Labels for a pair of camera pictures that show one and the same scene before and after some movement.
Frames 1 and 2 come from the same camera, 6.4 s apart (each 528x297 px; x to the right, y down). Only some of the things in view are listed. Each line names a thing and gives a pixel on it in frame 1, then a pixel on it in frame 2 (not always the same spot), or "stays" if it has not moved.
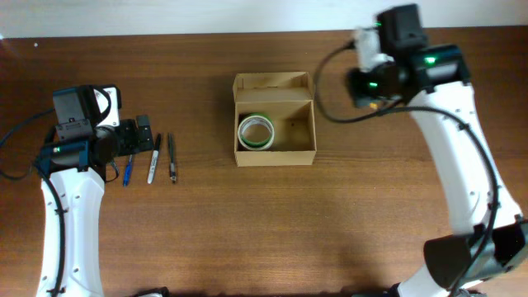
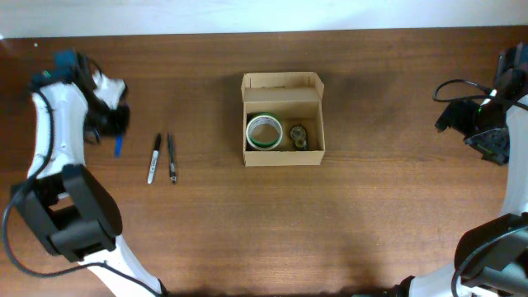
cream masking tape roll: (251, 121) -> (264, 120)
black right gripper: (359, 87) -> (450, 116)
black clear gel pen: (172, 158) stays
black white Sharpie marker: (154, 159) stays
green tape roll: (256, 119) -> (262, 143)
